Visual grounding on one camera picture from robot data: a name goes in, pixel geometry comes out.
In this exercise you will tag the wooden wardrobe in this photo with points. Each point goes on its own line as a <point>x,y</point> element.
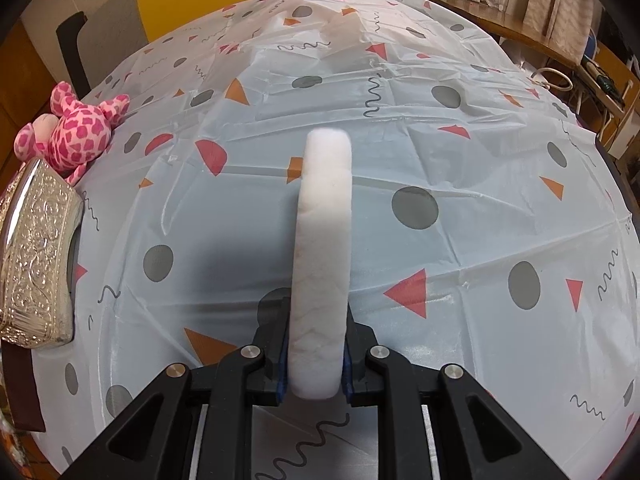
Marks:
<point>20,75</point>

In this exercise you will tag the ornate silver tissue box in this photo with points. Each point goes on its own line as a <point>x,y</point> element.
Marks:
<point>35,240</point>

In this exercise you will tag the white sponge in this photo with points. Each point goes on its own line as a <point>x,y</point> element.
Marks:
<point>322,240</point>

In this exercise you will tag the wooden desk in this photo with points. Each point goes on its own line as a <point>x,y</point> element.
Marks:
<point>525,30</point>

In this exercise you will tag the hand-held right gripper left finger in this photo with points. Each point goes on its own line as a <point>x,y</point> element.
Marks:
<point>272,360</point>

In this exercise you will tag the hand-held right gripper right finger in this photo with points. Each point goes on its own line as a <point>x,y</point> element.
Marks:
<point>357,360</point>

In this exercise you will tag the beige patterned curtain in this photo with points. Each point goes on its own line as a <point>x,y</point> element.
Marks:
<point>560,0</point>

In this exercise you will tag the pink spotted giraffe plush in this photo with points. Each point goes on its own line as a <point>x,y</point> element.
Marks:
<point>75,130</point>

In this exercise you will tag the black chair back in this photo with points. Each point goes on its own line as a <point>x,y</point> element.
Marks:
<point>72,45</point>

